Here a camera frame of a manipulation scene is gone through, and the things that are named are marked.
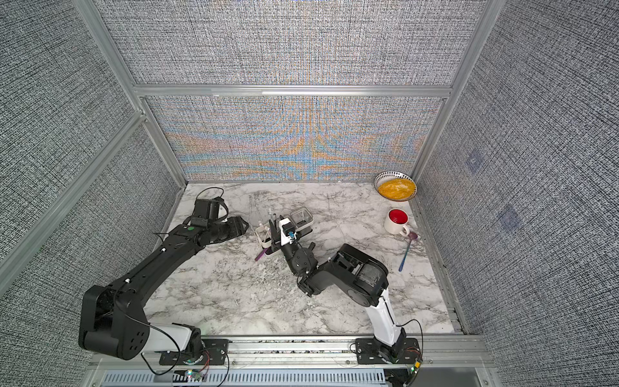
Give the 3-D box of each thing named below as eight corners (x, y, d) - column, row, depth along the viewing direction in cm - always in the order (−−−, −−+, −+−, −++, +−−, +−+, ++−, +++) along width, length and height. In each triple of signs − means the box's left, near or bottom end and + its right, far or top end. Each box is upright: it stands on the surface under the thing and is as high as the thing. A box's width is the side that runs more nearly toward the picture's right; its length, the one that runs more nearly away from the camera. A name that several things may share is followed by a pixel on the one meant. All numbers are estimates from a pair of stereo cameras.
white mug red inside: (386, 239, 102) (391, 228, 95) (381, 219, 108) (386, 208, 102) (406, 239, 102) (413, 228, 95) (400, 219, 108) (406, 208, 102)
